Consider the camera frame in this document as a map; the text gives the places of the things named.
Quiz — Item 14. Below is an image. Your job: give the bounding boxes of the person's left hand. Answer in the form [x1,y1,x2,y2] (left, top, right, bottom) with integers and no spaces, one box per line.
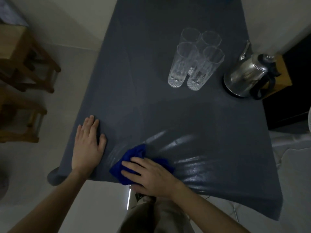
[71,115,107,176]

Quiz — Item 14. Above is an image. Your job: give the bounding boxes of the person's right hand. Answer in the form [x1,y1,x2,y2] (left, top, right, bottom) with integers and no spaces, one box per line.
[121,156,188,199]

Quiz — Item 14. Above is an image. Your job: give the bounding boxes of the blue cleaning cloth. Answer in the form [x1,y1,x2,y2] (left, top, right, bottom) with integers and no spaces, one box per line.
[109,144,175,186]

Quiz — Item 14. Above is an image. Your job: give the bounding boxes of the clear faceted glass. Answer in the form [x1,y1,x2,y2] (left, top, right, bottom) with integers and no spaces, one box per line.
[186,46,225,91]
[201,30,222,48]
[167,42,201,88]
[181,27,202,44]

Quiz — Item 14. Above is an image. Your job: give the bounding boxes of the steel kettle black handle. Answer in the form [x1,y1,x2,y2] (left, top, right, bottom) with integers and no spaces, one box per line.
[223,40,282,101]

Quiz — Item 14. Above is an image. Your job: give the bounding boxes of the person's right forearm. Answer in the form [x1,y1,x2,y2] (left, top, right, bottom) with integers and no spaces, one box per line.
[170,183,252,233]

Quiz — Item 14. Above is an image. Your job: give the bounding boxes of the person's left forearm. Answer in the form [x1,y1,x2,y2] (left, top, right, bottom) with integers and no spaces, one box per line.
[7,170,88,233]

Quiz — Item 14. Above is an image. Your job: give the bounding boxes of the person's beige trousers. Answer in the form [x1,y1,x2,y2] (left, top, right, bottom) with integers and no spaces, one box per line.
[116,195,192,233]

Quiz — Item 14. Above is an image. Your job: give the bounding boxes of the grey cloth-covered table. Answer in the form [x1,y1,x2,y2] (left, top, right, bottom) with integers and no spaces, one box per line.
[47,0,283,221]

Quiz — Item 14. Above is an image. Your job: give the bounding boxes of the white standing fan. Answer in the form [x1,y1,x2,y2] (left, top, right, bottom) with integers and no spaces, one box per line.
[268,106,311,233]

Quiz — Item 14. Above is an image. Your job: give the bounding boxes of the blue patterned table cover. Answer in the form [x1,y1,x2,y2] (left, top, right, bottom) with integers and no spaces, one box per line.
[0,0,29,27]

